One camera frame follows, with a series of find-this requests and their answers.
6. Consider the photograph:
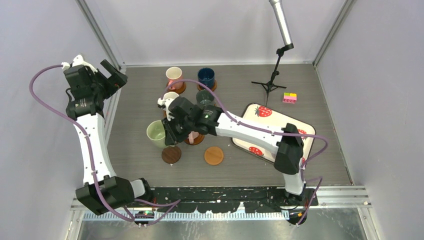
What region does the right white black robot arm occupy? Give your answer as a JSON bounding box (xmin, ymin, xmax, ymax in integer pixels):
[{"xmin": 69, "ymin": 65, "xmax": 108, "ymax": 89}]
[{"xmin": 157, "ymin": 96, "xmax": 306, "ymax": 205}]

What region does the white strawberry serving tray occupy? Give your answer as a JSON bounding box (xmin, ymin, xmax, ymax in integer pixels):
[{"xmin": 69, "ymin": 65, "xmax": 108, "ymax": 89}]
[{"xmin": 231, "ymin": 103, "xmax": 316, "ymax": 163}]

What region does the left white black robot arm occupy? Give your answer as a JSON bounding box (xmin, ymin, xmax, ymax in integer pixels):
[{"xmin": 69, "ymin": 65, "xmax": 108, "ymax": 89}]
[{"xmin": 62, "ymin": 54, "xmax": 154, "ymax": 215}]

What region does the light green mug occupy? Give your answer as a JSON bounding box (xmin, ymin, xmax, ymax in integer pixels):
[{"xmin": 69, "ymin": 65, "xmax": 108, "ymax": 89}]
[{"xmin": 146, "ymin": 120, "xmax": 168, "ymax": 149}]

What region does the glossy amber wooden coaster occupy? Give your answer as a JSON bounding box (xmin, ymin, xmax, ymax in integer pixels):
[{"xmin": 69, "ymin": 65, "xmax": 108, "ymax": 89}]
[{"xmin": 184, "ymin": 134, "xmax": 205, "ymax": 146}]

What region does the light orange coaster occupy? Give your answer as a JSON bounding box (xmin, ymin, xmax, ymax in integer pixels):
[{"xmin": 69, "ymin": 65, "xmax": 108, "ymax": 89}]
[{"xmin": 203, "ymin": 146, "xmax": 224, "ymax": 166}]

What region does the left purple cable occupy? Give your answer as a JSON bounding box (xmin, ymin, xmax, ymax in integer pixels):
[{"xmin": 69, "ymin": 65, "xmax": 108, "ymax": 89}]
[{"xmin": 29, "ymin": 64, "xmax": 182, "ymax": 227}]

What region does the dark blue mug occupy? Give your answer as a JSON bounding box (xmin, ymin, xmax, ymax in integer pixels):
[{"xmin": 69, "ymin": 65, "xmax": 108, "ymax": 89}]
[{"xmin": 197, "ymin": 67, "xmax": 215, "ymax": 89}]

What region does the ridged wooden coaster one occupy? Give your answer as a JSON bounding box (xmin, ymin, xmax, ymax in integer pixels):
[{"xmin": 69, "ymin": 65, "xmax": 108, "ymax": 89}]
[{"xmin": 166, "ymin": 81, "xmax": 187, "ymax": 94}]

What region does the aluminium front rail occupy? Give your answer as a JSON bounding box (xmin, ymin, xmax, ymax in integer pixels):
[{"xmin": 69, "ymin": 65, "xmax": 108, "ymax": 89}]
[{"xmin": 70, "ymin": 185, "xmax": 373, "ymax": 212}]

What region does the pink white red-handled mug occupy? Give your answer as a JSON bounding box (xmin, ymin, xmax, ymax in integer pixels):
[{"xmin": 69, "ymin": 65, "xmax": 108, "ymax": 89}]
[{"xmin": 188, "ymin": 131, "xmax": 200, "ymax": 142}]

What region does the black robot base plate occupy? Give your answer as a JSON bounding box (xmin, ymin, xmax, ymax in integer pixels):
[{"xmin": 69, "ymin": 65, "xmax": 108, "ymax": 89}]
[{"xmin": 140, "ymin": 186, "xmax": 319, "ymax": 214}]

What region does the dark walnut coaster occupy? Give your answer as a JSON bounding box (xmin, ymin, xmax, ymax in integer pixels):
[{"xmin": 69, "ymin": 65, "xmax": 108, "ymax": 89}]
[{"xmin": 161, "ymin": 146, "xmax": 182, "ymax": 165}]

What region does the black tripod microphone stand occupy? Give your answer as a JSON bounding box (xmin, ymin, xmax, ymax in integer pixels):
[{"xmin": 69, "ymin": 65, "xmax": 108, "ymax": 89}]
[{"xmin": 251, "ymin": 43, "xmax": 294, "ymax": 106}]

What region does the silver microphone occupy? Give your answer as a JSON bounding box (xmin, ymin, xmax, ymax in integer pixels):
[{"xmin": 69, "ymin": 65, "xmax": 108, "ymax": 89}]
[{"xmin": 268, "ymin": 0, "xmax": 293, "ymax": 46}]

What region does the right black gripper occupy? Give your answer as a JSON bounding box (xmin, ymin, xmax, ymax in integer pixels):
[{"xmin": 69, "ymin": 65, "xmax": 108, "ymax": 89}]
[{"xmin": 162, "ymin": 113, "xmax": 194, "ymax": 145}]

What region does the ridged wooden coaster two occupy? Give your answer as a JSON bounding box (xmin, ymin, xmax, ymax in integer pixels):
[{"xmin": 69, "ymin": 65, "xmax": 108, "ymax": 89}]
[{"xmin": 197, "ymin": 80, "xmax": 218, "ymax": 92}]

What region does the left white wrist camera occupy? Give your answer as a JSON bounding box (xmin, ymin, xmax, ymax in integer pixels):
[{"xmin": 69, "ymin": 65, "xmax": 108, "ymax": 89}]
[{"xmin": 61, "ymin": 54, "xmax": 99, "ymax": 73}]

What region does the yellow-green handled mug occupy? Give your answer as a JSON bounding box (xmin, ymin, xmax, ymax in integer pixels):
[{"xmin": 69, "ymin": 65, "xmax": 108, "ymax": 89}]
[{"xmin": 162, "ymin": 91, "xmax": 180, "ymax": 100}]

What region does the pink yellow green toy block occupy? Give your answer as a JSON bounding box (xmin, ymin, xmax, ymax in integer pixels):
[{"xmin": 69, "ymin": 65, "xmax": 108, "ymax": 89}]
[{"xmin": 282, "ymin": 92, "xmax": 297, "ymax": 104}]

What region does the dark green mug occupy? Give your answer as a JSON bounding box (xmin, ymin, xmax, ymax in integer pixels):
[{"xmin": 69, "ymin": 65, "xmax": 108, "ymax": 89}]
[{"xmin": 195, "ymin": 89, "xmax": 216, "ymax": 108}]

